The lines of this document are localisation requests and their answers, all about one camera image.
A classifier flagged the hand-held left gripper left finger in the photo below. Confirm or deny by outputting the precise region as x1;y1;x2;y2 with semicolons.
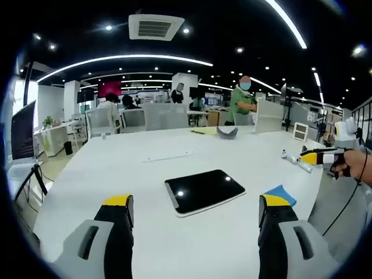
53;194;135;279

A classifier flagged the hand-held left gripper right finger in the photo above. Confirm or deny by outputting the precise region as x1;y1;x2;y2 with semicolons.
257;194;341;279

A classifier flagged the blue cleaning cloth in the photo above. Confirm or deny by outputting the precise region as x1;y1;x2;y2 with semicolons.
263;184;298;208

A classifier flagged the rectangular mirror with white rim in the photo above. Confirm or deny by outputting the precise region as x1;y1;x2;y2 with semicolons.
164;169;246;219

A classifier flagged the person's right hand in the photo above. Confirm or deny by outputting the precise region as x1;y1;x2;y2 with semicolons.
337;148;372;185

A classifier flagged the small white framed stand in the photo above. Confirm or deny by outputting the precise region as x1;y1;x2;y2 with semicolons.
293;121;309;142

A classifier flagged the black tripod stand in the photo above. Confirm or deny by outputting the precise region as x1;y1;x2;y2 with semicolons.
282;83;303;132

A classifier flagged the standing silver panel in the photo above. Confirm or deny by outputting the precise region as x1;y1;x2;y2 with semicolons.
255;99;284;135

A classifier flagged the grey curved object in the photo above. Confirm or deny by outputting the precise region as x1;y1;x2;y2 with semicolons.
216;126;239;141

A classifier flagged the black stand with laptop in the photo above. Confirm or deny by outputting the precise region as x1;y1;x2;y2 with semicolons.
5;162;49;206

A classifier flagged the yellow paper sheet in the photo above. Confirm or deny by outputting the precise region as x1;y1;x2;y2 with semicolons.
189;128;219;137

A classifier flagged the grey office chair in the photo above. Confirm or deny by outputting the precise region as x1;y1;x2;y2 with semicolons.
121;110;146;134
143;103;189;132
85;108;117;138

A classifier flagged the dark computer monitor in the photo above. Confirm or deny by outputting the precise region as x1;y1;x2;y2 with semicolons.
10;99;37;162

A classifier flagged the ceiling air conditioner vent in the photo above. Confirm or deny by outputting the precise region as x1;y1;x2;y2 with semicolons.
128;13;186;42

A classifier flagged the black cable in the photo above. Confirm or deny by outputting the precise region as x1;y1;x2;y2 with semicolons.
321;151;369;237

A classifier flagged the red wall screen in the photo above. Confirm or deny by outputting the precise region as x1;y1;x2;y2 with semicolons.
97;80;123;98

